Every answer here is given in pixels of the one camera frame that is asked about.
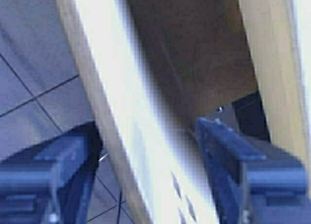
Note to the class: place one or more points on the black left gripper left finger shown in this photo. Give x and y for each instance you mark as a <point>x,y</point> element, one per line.
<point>51,182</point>

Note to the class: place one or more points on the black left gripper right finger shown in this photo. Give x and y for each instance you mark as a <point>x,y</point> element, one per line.
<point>252,181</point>

